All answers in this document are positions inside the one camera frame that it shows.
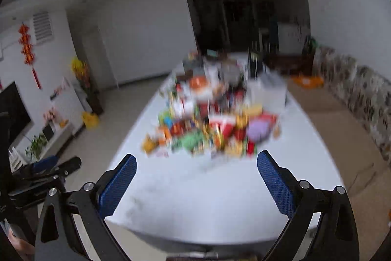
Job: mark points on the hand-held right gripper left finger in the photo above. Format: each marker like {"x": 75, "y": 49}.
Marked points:
{"x": 119, "y": 184}

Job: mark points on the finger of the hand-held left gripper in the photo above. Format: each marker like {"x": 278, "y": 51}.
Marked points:
{"x": 45, "y": 163}
{"x": 68, "y": 166}

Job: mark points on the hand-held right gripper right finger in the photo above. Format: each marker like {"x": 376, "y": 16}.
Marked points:
{"x": 276, "y": 184}

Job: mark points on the person's left hand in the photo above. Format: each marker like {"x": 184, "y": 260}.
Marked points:
{"x": 21, "y": 247}

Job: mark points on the green potted plant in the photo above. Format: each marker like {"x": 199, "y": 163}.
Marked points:
{"x": 37, "y": 144}

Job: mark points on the yellow plastic bin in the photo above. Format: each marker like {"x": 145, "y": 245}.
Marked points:
{"x": 90, "y": 121}

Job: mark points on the white television cabinet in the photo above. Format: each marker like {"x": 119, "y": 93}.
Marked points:
{"x": 68, "y": 105}

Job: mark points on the black television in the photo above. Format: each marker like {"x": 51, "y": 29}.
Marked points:
{"x": 15, "y": 105}

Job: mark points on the beige quilted sofa mat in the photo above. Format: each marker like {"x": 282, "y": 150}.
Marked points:
{"x": 336, "y": 126}

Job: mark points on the pile of colourful packets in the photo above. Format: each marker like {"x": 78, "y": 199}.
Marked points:
{"x": 213, "y": 126}

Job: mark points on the potted yellow flower plant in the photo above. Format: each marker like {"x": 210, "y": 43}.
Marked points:
{"x": 81, "y": 68}

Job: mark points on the orange cloth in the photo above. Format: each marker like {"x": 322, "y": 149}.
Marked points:
{"x": 307, "y": 82}

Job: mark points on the white door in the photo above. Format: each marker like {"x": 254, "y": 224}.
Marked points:
{"x": 100, "y": 59}

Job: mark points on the dark wooden furniture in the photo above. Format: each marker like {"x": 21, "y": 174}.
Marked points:
{"x": 290, "y": 63}

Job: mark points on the floral sofa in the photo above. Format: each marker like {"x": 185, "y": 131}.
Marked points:
{"x": 366, "y": 96}

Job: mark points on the white tall cabinet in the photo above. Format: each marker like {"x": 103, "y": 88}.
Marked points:
{"x": 291, "y": 37}

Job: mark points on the red knot wall ornament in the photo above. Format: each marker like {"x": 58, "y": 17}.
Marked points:
{"x": 27, "y": 47}

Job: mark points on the white wall vent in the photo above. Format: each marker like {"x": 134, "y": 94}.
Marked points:
{"x": 42, "y": 28}

